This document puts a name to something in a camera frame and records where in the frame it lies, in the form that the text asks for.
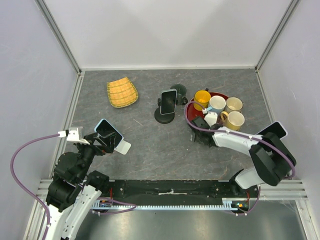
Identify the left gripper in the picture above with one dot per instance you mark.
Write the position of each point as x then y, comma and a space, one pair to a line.
105, 146

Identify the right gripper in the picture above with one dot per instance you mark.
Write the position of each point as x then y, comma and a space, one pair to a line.
195, 136

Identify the light blue case phone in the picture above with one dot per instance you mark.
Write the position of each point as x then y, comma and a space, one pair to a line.
104, 128

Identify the red round tray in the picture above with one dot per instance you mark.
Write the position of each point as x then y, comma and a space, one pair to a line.
193, 113

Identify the black round phone stand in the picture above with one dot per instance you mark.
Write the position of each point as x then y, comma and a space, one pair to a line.
163, 118

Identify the clear case phone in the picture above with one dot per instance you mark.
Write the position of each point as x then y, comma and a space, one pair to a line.
168, 101

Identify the purple case phone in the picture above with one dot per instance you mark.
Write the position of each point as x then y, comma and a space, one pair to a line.
276, 128

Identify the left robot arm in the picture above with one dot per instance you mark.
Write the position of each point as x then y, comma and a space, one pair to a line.
73, 189

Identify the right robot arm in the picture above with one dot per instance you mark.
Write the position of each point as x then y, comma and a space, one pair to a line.
272, 161

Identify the white phone stand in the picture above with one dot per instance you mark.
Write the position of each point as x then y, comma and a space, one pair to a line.
123, 147

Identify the white light blue mug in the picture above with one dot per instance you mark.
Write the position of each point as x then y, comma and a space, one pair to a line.
216, 105

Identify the pale yellow mug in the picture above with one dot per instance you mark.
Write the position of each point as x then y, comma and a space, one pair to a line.
233, 120

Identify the cream mug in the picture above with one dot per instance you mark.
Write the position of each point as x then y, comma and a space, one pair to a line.
233, 104

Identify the dark green mug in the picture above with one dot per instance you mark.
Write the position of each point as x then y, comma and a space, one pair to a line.
181, 94

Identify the yellow woven basket tray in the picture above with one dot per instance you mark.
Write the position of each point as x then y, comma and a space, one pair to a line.
121, 93

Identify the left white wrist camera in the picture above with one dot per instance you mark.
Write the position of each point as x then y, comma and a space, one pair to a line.
74, 135

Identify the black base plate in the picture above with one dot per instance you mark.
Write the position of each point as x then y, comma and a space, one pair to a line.
176, 192

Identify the light blue cable duct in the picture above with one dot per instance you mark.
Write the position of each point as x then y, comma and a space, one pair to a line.
226, 205

